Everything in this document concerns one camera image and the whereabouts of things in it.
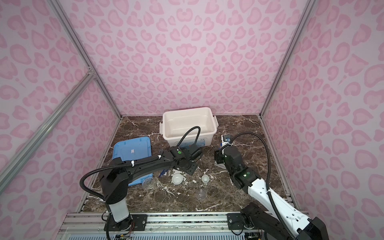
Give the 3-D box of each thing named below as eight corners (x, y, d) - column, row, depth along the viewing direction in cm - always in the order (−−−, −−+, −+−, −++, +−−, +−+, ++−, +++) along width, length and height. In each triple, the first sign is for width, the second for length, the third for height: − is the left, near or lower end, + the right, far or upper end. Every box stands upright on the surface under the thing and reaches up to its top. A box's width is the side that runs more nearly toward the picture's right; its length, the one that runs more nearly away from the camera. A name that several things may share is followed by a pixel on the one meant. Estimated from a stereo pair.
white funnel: (172, 184, 87) (171, 183, 85) (173, 174, 91) (172, 173, 89) (182, 184, 87) (182, 183, 85) (183, 174, 91) (183, 173, 89)
